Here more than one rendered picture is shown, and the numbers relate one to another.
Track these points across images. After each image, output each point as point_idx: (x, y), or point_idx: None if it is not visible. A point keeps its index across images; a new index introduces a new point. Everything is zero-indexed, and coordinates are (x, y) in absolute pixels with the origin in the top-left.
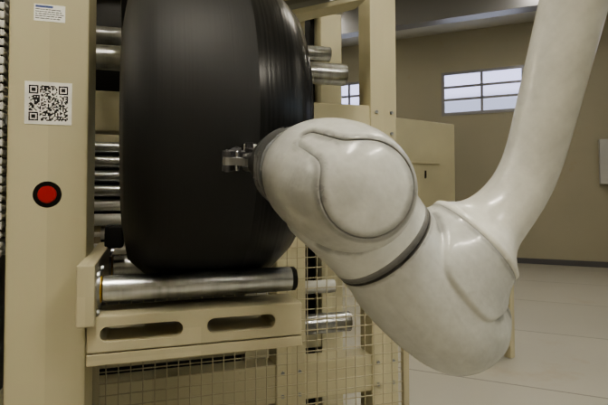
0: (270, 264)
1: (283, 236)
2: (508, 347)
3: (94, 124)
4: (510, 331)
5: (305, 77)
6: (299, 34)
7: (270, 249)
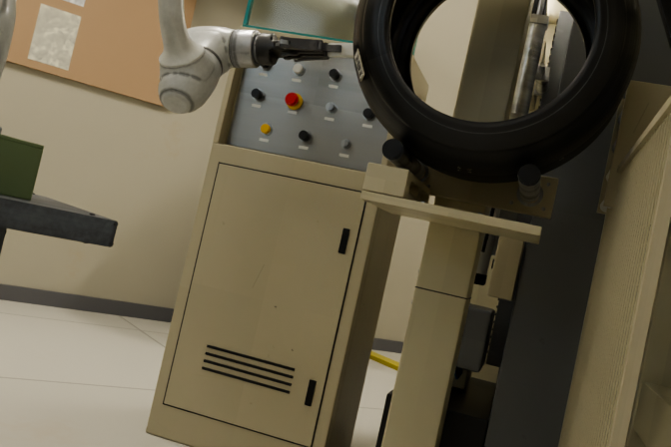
0: (402, 141)
1: (372, 107)
2: (159, 94)
3: (507, 68)
4: (159, 86)
5: None
6: None
7: (379, 121)
